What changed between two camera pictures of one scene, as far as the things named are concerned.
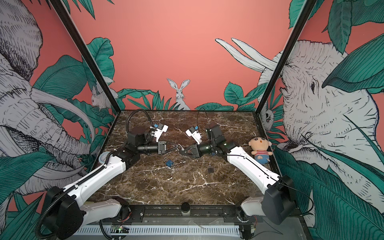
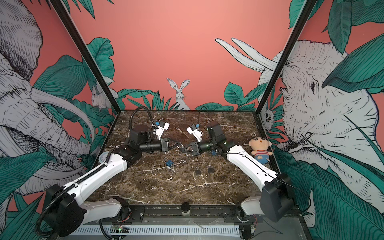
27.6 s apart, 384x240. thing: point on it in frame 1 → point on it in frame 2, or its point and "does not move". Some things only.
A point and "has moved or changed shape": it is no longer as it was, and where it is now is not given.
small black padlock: [180, 148] has moved or changed shape
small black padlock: [210, 169] does not move
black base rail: [210, 214] does not move
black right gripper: [197, 151] does not move
